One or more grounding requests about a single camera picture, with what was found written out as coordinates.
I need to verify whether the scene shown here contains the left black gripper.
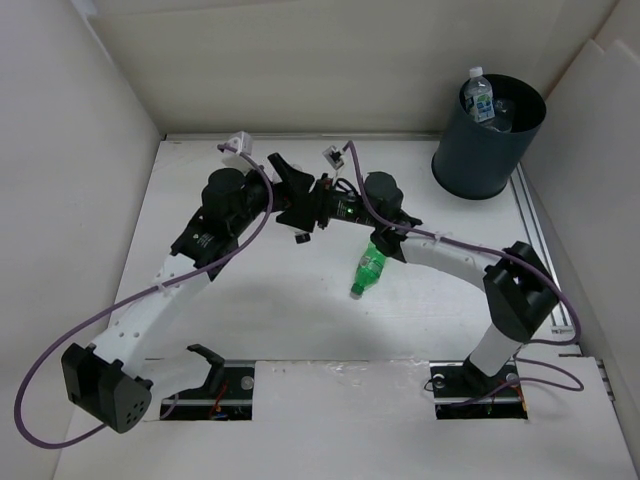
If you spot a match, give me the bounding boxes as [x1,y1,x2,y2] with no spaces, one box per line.
[231,155,314,237]

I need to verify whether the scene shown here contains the green plastic bottle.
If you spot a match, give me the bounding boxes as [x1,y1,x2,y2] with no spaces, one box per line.
[350,242,387,299]

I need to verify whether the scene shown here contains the blue green label water bottle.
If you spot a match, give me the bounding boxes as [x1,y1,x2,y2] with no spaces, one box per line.
[463,66,495,124]

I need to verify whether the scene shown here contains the clear unlabelled plastic bottle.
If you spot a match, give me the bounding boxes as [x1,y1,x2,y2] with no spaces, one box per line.
[483,98,516,133]

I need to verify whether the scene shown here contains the small black cap bottle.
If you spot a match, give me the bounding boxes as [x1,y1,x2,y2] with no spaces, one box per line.
[294,231,311,245]

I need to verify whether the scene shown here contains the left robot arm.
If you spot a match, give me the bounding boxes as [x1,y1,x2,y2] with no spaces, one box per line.
[61,153,315,433]

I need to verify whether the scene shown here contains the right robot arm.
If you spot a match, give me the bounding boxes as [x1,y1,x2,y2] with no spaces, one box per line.
[312,172,560,394]

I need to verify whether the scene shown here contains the dark blue round bin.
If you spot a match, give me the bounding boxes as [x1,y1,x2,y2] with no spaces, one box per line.
[431,74,547,200]

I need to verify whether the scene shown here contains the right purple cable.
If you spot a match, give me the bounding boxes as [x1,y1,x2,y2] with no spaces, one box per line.
[344,140,585,406]

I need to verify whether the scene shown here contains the purple cable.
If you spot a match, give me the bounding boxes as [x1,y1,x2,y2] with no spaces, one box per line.
[344,140,585,406]
[13,143,274,450]

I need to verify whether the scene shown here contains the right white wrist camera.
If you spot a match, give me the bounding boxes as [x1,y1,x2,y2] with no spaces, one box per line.
[322,145,344,171]

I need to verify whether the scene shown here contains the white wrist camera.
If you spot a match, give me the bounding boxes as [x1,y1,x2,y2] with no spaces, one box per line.
[322,145,344,171]
[217,131,253,169]

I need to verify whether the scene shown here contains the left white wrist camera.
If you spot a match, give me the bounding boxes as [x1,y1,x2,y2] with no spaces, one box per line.
[217,131,253,169]

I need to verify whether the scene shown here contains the aluminium rail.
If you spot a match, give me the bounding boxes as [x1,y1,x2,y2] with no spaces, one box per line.
[510,165,575,336]

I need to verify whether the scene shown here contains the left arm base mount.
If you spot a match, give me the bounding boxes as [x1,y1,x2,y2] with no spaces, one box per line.
[159,344,256,422]

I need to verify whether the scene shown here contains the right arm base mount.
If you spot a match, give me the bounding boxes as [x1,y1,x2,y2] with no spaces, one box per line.
[424,360,528,420]

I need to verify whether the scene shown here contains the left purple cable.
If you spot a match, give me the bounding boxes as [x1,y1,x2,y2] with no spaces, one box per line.
[13,143,274,450]

